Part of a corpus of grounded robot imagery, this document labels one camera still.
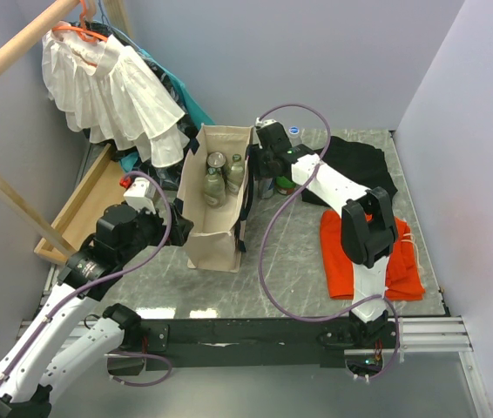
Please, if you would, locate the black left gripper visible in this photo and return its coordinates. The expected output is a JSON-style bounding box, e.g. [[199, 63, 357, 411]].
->
[[118, 200, 192, 263]]

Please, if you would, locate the green glass bottle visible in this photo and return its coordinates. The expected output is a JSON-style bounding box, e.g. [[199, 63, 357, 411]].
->
[[274, 176, 297, 196]]

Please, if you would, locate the blue-cap water bottle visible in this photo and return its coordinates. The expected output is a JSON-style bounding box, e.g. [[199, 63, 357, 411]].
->
[[287, 126, 301, 146]]

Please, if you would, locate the clear glass green-cap bottle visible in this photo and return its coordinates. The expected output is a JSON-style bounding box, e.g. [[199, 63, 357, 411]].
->
[[226, 154, 245, 195]]

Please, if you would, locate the beige canvas tote bag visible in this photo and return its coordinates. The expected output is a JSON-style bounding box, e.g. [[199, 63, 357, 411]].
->
[[176, 125, 255, 273]]

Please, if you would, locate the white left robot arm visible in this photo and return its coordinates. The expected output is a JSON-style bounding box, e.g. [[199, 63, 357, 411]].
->
[[0, 204, 193, 417]]

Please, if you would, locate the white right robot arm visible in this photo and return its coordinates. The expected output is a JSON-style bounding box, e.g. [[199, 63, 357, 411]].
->
[[254, 119, 398, 347]]

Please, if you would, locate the wooden rack base tray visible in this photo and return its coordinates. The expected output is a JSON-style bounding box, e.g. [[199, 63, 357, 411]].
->
[[52, 144, 125, 254]]

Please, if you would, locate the silver-top drink can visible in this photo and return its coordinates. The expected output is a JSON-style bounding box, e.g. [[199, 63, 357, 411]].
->
[[206, 152, 226, 171]]

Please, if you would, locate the black folded garment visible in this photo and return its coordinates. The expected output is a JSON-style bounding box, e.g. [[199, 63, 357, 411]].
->
[[323, 136, 398, 200]]

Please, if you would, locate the white pleated dress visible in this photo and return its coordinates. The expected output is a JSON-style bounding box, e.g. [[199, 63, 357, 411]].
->
[[39, 30, 190, 168]]

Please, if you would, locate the wooden rack diagonal brace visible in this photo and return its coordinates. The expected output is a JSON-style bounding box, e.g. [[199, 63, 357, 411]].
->
[[0, 176, 76, 257]]

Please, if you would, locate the orange folded garment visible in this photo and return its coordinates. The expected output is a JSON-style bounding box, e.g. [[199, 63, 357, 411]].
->
[[320, 210, 425, 301]]

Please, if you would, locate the orange clothes hanger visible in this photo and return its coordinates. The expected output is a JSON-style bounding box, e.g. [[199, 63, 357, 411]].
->
[[51, 0, 108, 44]]

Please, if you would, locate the wooden hanging rod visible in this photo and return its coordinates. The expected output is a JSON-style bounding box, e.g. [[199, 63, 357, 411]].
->
[[0, 0, 80, 76]]

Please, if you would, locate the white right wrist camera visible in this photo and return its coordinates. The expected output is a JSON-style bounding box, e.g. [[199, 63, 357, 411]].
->
[[254, 118, 276, 130]]

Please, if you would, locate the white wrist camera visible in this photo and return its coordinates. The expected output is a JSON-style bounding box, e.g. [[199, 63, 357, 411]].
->
[[254, 118, 276, 130], [123, 177, 158, 214]]

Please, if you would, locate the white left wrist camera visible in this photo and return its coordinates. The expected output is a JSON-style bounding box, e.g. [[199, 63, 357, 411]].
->
[[123, 177, 158, 214]]

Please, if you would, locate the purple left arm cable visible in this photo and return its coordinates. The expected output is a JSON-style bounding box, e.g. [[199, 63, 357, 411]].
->
[[0, 171, 173, 418]]

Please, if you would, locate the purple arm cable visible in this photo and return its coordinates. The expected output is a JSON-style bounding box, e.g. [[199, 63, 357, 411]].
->
[[257, 103, 402, 384], [0, 171, 173, 418]]

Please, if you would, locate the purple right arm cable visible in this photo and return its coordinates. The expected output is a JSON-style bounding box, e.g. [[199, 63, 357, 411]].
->
[[257, 103, 402, 384]]

